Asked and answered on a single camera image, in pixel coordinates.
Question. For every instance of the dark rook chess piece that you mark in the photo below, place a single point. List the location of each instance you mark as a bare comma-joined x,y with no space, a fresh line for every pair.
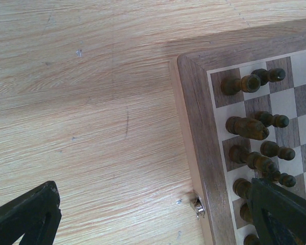
248,84

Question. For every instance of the dark knight chess piece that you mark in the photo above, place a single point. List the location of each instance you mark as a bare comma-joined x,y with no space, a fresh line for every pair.
247,128

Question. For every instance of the wooden chess board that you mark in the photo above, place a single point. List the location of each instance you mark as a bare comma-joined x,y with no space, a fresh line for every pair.
196,74

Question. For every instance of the dark pawn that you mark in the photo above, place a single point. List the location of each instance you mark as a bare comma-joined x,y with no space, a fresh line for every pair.
282,178
272,75
272,149
267,119

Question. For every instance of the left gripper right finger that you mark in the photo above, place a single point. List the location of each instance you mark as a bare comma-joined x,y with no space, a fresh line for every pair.
279,215

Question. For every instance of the dark bishop chess piece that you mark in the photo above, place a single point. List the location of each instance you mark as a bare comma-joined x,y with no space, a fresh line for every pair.
253,160

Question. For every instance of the dark queen chess piece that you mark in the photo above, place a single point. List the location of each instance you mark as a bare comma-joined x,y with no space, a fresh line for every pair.
242,187

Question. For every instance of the metal board clasp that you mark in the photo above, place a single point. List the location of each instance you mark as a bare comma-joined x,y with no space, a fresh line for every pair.
197,205

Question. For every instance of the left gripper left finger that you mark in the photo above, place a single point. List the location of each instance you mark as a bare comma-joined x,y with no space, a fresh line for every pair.
33,216

